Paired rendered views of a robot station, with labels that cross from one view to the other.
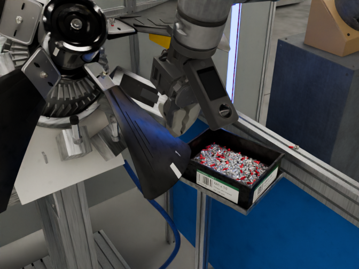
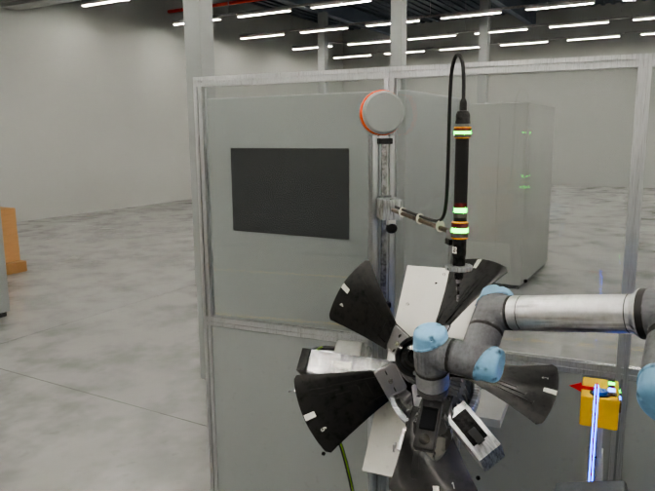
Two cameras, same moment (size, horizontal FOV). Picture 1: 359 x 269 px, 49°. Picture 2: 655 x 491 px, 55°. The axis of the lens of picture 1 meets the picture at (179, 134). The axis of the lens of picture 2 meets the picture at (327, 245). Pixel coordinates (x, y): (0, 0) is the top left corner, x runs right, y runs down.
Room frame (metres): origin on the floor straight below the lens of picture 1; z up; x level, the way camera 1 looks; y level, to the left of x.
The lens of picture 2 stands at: (-0.32, -1.07, 1.80)
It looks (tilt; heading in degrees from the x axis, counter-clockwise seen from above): 10 degrees down; 59
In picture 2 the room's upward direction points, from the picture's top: straight up
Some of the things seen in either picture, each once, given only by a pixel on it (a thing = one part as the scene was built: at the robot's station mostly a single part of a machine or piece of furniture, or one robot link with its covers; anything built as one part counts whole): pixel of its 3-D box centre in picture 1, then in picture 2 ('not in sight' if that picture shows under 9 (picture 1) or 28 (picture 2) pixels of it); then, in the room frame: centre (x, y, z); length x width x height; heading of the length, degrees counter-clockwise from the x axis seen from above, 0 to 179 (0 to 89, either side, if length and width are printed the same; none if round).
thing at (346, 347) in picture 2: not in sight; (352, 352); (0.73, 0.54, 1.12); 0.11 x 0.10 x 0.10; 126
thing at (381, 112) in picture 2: not in sight; (381, 112); (1.04, 0.82, 1.88); 0.17 x 0.15 x 0.16; 126
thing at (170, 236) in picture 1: (170, 176); not in sight; (1.28, 0.04, 0.39); 0.04 x 0.04 x 0.78; 36
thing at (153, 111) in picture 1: (132, 100); (474, 435); (0.86, 0.12, 0.98); 0.20 x 0.16 x 0.20; 36
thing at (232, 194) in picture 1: (228, 164); not in sight; (0.78, -0.12, 0.84); 0.22 x 0.17 x 0.07; 52
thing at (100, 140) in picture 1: (110, 140); not in sight; (0.79, 0.17, 0.91); 0.12 x 0.08 x 0.12; 36
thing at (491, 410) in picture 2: not in sight; (454, 401); (1.18, 0.55, 0.84); 0.36 x 0.24 x 0.03; 126
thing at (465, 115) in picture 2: not in sight; (460, 191); (0.80, 0.14, 1.66); 0.04 x 0.04 x 0.46
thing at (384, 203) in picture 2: not in sight; (388, 207); (1.01, 0.73, 1.55); 0.10 x 0.07 x 0.08; 71
